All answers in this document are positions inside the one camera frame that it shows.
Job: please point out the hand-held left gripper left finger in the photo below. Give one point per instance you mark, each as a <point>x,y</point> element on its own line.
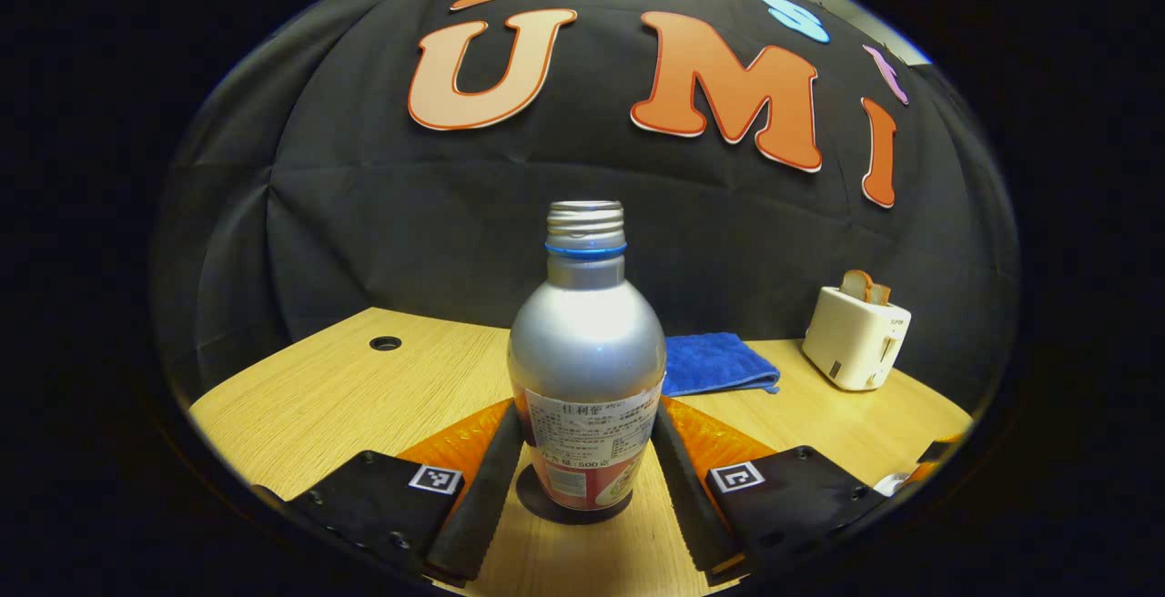
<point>482,506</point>

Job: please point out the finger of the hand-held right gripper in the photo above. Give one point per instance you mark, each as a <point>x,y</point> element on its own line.
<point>937,462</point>

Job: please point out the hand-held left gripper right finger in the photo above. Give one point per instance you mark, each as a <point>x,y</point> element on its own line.
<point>687,506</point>

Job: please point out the dark round coaster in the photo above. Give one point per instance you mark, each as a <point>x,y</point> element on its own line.
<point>532,501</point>

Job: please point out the silver water bottle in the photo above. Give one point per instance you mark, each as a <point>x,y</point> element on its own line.
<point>587,351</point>

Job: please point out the blue towel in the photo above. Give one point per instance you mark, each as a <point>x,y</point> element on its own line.
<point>714,365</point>

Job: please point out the white toaster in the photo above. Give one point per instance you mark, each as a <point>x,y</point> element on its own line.
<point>851,342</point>

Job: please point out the toasted bread slice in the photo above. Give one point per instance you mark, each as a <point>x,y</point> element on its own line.
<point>879,295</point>
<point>854,285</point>

